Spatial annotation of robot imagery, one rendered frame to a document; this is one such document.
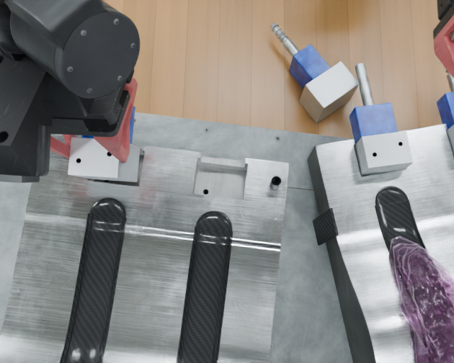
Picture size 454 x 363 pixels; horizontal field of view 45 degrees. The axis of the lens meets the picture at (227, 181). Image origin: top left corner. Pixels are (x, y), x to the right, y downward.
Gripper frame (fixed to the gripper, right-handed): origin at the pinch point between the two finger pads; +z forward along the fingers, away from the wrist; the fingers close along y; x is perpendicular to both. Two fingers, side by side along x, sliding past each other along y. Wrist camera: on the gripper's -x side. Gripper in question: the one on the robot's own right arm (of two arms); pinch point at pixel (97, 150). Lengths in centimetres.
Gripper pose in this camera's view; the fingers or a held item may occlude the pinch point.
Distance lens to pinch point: 53.8
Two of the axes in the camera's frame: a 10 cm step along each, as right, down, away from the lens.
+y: 9.8, 0.6, -1.9
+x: 1.6, -8.2, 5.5
